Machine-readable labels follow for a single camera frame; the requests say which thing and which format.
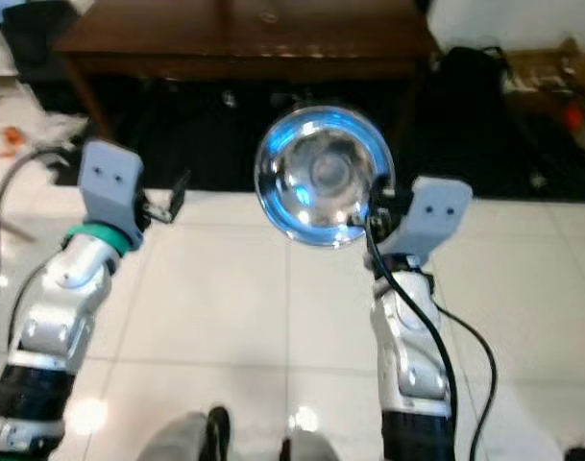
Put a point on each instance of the shiny steel bowl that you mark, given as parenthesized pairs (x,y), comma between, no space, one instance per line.
(321,173)

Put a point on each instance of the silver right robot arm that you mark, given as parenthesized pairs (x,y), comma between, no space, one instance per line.
(402,346)

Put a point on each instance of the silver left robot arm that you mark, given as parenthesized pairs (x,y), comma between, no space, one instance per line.
(57,327)

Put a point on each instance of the dark wooden table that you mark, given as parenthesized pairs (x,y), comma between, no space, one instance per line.
(234,38)

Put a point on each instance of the black bag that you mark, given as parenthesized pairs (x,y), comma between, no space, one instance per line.
(470,77)

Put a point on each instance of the small orange object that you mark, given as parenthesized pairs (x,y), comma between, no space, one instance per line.
(9,140)

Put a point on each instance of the black chair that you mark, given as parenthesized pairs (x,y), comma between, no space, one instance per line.
(37,34)

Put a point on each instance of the grey right robot leg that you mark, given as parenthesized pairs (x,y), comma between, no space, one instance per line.
(316,448)

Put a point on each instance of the grey robot leg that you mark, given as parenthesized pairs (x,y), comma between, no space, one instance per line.
(182,440)
(316,448)

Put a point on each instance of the grey left robot leg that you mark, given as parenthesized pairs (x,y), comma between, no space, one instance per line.
(182,440)

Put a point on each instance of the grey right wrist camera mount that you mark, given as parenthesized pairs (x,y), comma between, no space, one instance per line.
(436,216)

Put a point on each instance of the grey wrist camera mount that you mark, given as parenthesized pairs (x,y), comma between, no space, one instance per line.
(111,182)
(436,216)

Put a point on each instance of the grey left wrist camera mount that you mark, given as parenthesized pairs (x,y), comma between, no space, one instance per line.
(111,182)

